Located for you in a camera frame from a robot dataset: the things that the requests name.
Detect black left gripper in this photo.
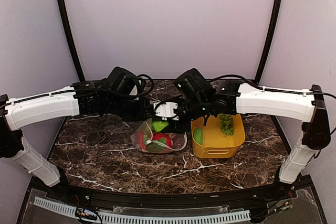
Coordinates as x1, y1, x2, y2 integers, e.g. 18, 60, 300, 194
106, 95, 153, 122

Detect green toy chayote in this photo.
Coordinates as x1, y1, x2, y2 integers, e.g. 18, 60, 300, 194
152, 119, 169, 132

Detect red toy apple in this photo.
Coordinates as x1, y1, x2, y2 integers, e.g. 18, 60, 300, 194
152, 132, 173, 147

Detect orange toy carrot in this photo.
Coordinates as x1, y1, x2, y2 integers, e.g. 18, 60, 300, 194
138, 132, 149, 151

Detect yellow plastic basket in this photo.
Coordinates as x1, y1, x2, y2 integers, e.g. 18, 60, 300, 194
191, 115, 245, 158

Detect clear dotted zip top bag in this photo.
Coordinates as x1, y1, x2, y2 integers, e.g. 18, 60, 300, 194
131, 119, 187, 154

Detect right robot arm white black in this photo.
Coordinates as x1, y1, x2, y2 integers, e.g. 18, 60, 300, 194
160, 81, 332, 200

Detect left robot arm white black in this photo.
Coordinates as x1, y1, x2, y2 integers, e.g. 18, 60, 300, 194
1, 81, 153, 201

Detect small right wrist webcam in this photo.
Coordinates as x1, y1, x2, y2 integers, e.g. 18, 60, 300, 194
153, 102, 179, 121

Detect green toy cucumber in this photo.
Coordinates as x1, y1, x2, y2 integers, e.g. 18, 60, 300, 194
193, 125, 203, 145

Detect green toy grapes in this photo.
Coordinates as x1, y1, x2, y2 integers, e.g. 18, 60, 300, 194
219, 114, 234, 136

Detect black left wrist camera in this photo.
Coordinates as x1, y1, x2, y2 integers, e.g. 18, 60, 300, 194
107, 67, 141, 95

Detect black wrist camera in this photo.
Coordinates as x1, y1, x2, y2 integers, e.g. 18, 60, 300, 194
173, 68, 215, 102
107, 67, 141, 95

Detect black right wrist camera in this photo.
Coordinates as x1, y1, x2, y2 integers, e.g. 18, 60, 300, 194
173, 68, 215, 102

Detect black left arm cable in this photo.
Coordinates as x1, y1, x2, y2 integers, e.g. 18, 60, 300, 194
136, 73, 155, 99

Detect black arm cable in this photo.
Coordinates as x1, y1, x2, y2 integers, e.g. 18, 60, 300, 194
136, 73, 155, 99
312, 91, 336, 156

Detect black front rail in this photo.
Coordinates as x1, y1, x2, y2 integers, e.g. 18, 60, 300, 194
31, 176, 300, 209

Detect white slotted cable duct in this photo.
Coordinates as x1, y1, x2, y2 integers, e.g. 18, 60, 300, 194
33, 196, 251, 223

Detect black left frame post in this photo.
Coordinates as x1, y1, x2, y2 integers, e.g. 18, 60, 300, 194
57, 0, 86, 81

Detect black frame post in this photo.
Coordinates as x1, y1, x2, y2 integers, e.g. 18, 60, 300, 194
254, 0, 281, 84
57, 0, 86, 81

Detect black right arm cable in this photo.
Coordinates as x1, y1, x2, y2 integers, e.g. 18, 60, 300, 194
312, 91, 336, 156

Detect black right frame post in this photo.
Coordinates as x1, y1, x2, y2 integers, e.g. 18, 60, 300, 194
254, 0, 281, 84

